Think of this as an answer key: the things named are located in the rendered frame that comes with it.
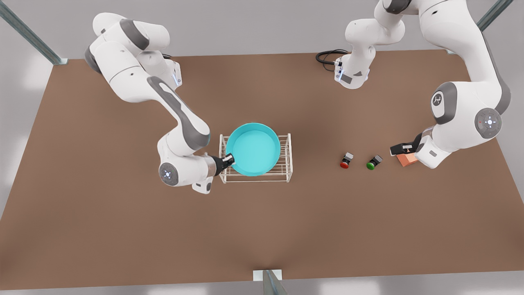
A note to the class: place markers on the turquoise round plate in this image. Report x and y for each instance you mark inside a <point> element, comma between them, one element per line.
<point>253,149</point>

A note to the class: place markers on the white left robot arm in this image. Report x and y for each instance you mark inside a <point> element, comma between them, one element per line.
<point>458,98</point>

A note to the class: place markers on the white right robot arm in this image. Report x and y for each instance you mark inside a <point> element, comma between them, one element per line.
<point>135,78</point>

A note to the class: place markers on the orange block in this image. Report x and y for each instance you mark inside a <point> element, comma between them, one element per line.
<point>406,159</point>

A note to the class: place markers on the green button switch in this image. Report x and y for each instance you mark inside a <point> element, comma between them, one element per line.
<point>374,162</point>

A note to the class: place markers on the red button switch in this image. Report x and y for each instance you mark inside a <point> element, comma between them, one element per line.
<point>346,160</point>

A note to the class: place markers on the silver frame post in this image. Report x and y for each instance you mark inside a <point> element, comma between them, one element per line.
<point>270,282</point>
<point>493,12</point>
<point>30,35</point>

